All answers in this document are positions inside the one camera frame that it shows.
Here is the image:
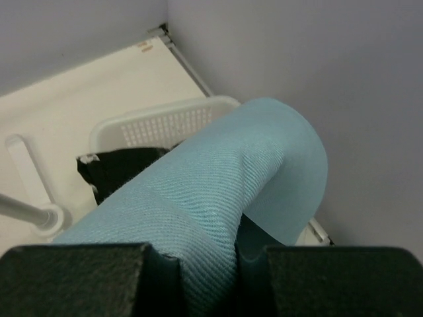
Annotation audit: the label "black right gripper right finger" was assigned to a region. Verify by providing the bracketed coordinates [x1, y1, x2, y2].
[236, 246, 422, 316]

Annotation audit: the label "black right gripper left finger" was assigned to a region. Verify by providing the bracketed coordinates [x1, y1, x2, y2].
[1, 243, 182, 316]

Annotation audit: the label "light blue trousers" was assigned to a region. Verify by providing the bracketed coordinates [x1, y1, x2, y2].
[55, 98, 328, 316]

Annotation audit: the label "silver clothes rack with white feet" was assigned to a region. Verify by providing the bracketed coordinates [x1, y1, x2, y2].
[1, 134, 73, 242]

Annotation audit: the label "black stained cloth in basket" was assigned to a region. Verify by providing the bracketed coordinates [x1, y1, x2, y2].
[76, 147, 170, 205]

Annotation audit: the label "white plastic basket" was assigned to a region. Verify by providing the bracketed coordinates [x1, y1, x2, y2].
[89, 96, 240, 153]

